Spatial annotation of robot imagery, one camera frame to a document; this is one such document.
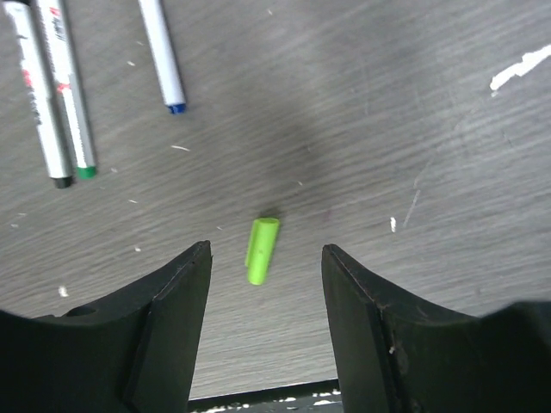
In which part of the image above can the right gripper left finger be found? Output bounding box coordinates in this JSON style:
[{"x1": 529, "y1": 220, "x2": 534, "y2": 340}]
[{"x1": 1, "y1": 241, "x2": 212, "y2": 412}]

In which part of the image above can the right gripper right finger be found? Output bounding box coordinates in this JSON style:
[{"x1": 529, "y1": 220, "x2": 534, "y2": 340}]
[{"x1": 321, "y1": 244, "x2": 550, "y2": 412}]

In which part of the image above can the light green pen cap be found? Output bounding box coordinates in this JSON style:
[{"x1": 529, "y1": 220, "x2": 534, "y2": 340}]
[{"x1": 245, "y1": 218, "x2": 280, "y2": 286}]

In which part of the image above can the long white green pen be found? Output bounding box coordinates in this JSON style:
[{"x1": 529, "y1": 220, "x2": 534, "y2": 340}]
[{"x1": 36, "y1": 1, "x2": 97, "y2": 179}]

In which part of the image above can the white pen black tip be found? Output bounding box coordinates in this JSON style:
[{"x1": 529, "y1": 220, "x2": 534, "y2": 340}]
[{"x1": 2, "y1": 1, "x2": 73, "y2": 189}]

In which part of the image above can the short white pen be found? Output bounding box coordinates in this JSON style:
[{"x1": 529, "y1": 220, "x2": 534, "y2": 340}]
[{"x1": 139, "y1": 0, "x2": 187, "y2": 114}]

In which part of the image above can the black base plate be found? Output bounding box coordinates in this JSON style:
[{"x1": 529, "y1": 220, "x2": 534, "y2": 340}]
[{"x1": 187, "y1": 379, "x2": 344, "y2": 413}]

